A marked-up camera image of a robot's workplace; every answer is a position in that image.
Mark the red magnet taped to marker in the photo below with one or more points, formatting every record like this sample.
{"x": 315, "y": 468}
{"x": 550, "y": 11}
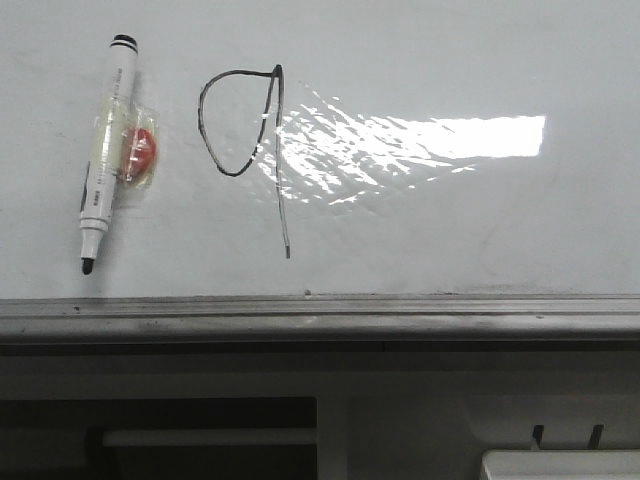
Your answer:
{"x": 140, "y": 149}

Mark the white whiteboard marker pen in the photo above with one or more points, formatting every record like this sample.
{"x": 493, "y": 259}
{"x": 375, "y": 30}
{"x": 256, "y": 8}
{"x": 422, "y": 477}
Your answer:
{"x": 107, "y": 146}

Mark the white whiteboard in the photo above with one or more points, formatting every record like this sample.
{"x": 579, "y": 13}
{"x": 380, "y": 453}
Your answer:
{"x": 377, "y": 147}

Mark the white horizontal bar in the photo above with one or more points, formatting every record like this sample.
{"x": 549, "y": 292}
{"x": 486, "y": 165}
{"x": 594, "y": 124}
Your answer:
{"x": 210, "y": 437}

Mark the dark left hook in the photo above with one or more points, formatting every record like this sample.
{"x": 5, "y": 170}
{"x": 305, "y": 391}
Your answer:
{"x": 537, "y": 436}

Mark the dark hook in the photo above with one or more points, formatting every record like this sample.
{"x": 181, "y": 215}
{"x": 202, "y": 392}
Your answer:
{"x": 537, "y": 436}
{"x": 595, "y": 437}

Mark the white box lower right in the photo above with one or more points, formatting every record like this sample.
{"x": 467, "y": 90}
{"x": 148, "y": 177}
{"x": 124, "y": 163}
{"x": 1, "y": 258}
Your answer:
{"x": 577, "y": 464}

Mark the dark right hook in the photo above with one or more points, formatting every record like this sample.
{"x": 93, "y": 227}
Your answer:
{"x": 595, "y": 437}

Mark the aluminium whiteboard tray rail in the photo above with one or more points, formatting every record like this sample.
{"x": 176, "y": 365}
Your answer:
{"x": 319, "y": 318}

